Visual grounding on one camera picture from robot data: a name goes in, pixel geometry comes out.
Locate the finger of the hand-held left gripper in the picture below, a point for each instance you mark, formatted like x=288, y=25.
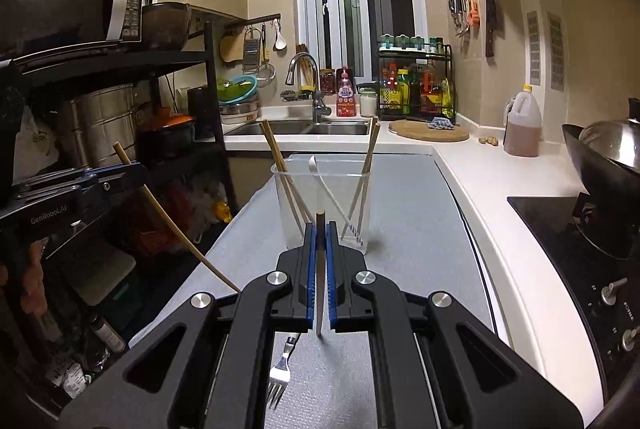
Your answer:
x=120, y=185
x=60, y=179

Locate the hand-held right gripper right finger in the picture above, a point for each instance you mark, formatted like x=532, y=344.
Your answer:
x=332, y=279

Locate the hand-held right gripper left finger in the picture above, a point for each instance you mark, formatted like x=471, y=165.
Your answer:
x=312, y=279

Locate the clear plastic cup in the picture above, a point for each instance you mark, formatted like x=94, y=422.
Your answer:
x=320, y=189

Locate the person's left hand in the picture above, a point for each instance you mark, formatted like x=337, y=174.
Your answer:
x=36, y=279

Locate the white plastic bag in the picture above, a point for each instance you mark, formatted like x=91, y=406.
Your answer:
x=37, y=149

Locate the red plastic bag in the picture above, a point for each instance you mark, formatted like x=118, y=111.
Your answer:
x=160, y=224

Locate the steel steamer pot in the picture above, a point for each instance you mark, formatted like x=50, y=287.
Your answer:
x=100, y=124

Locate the orange clay pot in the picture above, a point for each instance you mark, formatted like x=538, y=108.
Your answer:
x=167, y=131

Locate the white storage box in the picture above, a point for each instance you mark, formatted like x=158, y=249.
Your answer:
x=105, y=276

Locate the metal fork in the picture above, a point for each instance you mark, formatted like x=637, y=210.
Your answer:
x=279, y=376

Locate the yellow plastic bag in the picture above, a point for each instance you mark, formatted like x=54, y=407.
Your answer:
x=220, y=211

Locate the grey textured mat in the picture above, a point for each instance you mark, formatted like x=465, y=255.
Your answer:
x=415, y=209

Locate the black cylinder canister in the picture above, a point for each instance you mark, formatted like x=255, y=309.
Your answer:
x=202, y=111

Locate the black microwave oven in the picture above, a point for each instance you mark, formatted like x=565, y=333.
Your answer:
x=60, y=4

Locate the black metal shelf rack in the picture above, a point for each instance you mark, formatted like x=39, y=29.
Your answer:
x=125, y=61

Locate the steel basin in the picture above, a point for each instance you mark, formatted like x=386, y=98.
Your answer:
x=240, y=113

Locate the green plastic colander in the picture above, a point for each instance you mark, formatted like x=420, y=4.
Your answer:
x=232, y=91

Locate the dark glass bottle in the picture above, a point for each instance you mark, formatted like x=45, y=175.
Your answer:
x=106, y=333

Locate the stainless steel double sink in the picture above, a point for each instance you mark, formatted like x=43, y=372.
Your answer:
x=295, y=128

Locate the blue plastic basin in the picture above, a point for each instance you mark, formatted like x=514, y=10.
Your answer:
x=250, y=86

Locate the dark brown glass bowl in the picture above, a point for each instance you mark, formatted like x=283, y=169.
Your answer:
x=165, y=26

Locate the round wooden cutting board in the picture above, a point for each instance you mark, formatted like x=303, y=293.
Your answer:
x=420, y=134

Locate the chrome faucet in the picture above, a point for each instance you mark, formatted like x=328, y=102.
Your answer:
x=320, y=106

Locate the hanging wooden cutting board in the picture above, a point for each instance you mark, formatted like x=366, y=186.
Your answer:
x=231, y=49

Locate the white jar with green lid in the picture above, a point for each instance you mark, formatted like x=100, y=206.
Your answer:
x=368, y=105

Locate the pink dish soap bottle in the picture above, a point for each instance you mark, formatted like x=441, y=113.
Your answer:
x=346, y=99

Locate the metal grater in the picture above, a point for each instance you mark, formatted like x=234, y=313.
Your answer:
x=251, y=51

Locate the yellow sponge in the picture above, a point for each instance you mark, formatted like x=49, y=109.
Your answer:
x=306, y=90

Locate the blue checkered cloth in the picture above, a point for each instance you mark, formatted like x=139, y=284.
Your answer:
x=441, y=124

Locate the jar of red chilies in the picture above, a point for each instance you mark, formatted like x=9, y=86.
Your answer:
x=328, y=81

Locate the ginger piece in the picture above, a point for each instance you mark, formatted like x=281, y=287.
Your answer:
x=488, y=141

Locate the group of sauce bottles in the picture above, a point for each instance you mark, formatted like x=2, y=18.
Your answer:
x=425, y=91

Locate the bundle of wooden chopsticks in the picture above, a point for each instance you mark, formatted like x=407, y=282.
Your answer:
x=306, y=66

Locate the white ladle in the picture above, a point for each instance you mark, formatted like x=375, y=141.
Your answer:
x=280, y=42

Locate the black gas stove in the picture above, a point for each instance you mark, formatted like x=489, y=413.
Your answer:
x=560, y=234

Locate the black condiment rack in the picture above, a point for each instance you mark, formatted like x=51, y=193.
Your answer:
x=451, y=79

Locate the cooking oil jug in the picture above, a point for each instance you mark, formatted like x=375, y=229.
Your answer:
x=522, y=129

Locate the row of spice jars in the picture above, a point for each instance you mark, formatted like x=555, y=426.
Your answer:
x=410, y=43

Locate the black wok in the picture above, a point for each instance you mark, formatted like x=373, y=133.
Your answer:
x=595, y=171

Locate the hanging cleaver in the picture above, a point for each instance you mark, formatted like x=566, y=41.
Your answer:
x=490, y=29

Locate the row of hanging kitchen tools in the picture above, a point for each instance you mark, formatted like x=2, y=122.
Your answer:
x=465, y=6

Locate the wooden wall shelf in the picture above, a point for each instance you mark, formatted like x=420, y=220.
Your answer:
x=220, y=15

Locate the black wall hook rail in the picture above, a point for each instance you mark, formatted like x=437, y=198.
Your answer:
x=255, y=20

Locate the metal wall vent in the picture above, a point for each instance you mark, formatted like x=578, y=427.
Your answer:
x=555, y=51
x=534, y=49

